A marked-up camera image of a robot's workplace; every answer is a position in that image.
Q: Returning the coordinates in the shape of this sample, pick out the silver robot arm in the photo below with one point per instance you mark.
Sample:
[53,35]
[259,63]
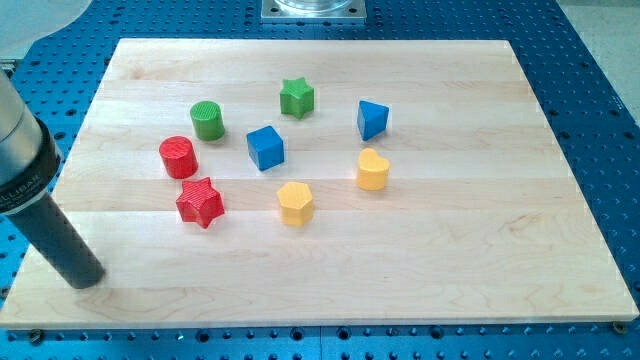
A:
[29,155]

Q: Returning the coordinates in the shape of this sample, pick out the blue cube block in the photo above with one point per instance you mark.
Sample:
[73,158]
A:
[265,147]

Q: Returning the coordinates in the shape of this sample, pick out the blue triangle block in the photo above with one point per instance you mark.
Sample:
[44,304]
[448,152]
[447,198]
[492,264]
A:
[372,119]

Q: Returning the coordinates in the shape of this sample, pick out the yellow hexagon block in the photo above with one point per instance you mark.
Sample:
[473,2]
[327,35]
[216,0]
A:
[296,203]

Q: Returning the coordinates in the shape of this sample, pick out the yellow heart block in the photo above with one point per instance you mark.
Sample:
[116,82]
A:
[373,170]

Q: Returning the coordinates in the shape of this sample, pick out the green star block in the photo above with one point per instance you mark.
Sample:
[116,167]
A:
[297,97]

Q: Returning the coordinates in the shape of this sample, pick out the wooden board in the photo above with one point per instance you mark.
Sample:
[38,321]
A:
[481,220]

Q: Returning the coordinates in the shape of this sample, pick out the red star block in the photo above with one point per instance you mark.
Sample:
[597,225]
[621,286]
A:
[200,202]

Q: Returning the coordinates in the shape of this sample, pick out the green cylinder block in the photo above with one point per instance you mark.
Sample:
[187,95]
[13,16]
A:
[206,117]

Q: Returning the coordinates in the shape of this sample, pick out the red cylinder block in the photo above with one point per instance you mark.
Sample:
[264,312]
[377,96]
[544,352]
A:
[178,157]

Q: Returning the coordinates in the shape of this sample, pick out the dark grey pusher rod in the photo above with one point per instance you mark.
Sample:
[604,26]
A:
[49,231]

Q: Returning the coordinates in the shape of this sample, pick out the blue perforated table plate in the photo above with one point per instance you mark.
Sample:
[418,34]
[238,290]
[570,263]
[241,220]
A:
[60,75]

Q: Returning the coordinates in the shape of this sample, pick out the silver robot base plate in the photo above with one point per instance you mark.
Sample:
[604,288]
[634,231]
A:
[313,11]

